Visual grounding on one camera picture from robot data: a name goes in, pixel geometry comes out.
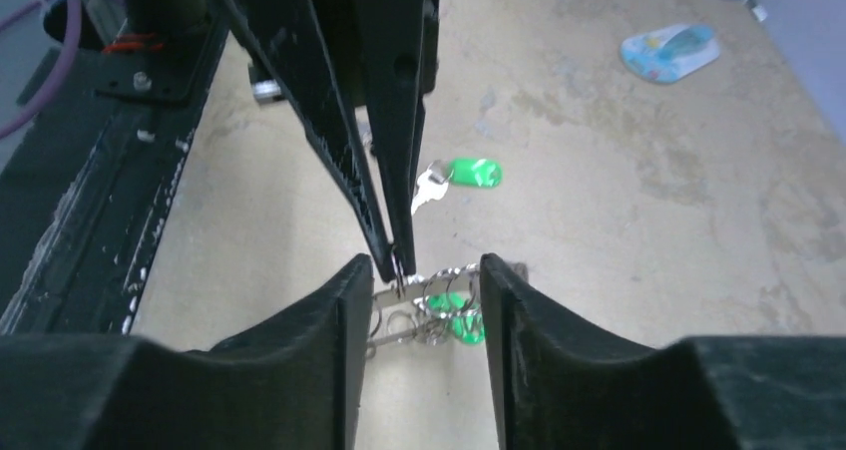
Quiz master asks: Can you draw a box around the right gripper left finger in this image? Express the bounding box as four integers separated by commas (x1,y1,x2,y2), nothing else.
1,254,374,449

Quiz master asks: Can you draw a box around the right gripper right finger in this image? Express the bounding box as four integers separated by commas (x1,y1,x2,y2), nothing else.
480,253,845,449

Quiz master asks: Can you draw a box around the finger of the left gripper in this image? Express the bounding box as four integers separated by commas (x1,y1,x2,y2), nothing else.
312,0,440,276
218,0,395,281

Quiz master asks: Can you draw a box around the green tag key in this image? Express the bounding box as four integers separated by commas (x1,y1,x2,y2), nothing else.
411,158,504,215
423,292,486,345

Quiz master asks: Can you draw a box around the metal disc with keyrings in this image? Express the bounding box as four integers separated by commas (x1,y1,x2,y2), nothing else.
365,262,481,359

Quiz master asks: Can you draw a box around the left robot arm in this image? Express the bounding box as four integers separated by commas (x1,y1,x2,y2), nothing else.
102,0,440,281

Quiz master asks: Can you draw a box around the black base beam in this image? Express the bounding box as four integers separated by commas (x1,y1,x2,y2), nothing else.
1,19,228,334

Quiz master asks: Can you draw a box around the blue white blister package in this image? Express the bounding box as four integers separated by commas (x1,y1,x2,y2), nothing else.
619,23,721,85

